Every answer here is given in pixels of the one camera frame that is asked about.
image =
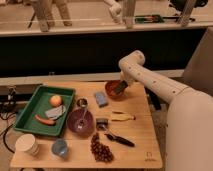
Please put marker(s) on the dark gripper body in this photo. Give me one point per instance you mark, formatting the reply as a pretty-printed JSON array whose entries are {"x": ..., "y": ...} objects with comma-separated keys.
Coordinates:
[{"x": 120, "y": 87}]

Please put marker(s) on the red bowl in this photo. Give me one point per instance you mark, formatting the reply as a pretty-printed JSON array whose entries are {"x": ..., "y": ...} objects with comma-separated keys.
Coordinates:
[{"x": 109, "y": 89}]

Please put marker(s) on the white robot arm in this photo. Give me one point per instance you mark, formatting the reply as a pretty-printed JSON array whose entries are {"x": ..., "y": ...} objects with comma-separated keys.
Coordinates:
[{"x": 189, "y": 144}]

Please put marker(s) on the blue sponge eraser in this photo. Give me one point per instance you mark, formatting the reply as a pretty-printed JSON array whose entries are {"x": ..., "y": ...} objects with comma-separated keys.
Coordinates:
[{"x": 101, "y": 99}]

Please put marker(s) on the purple bowl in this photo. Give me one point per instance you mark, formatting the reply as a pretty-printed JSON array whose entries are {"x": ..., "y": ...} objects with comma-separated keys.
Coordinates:
[{"x": 73, "y": 121}]

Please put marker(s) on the small metal cup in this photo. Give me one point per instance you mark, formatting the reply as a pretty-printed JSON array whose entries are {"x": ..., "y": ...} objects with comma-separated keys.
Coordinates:
[{"x": 82, "y": 103}]

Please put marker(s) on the metal spoon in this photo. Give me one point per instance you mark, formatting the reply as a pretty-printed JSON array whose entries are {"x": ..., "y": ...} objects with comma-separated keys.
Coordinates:
[{"x": 81, "y": 121}]

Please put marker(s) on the orange apple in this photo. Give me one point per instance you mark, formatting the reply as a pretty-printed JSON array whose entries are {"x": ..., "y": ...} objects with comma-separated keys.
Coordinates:
[{"x": 55, "y": 100}]

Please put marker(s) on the bunch of dark grapes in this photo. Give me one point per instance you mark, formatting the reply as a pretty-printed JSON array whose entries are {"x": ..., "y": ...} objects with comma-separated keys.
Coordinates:
[{"x": 101, "y": 152}]

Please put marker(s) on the grey cloth piece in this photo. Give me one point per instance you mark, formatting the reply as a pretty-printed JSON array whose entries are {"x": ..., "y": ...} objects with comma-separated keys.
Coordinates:
[{"x": 55, "y": 112}]

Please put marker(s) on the red sausage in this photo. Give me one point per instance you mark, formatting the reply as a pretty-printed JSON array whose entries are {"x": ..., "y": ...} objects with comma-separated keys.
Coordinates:
[{"x": 45, "y": 121}]

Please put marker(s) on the green plastic tray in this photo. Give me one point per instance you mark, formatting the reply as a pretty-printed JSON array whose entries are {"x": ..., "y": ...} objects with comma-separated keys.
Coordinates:
[{"x": 39, "y": 104}]

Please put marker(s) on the blue cup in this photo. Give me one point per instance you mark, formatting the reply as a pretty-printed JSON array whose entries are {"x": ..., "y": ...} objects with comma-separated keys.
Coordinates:
[{"x": 60, "y": 148}]

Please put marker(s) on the green tool on floor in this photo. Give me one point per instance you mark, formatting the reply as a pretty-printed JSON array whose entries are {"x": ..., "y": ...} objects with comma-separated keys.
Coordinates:
[{"x": 154, "y": 18}]

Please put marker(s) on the white paper cup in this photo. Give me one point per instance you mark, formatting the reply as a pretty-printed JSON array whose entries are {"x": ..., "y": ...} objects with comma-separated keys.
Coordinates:
[{"x": 27, "y": 143}]

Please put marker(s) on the black handled peeler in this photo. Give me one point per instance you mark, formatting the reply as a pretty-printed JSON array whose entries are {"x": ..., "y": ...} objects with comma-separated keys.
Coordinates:
[{"x": 102, "y": 124}]

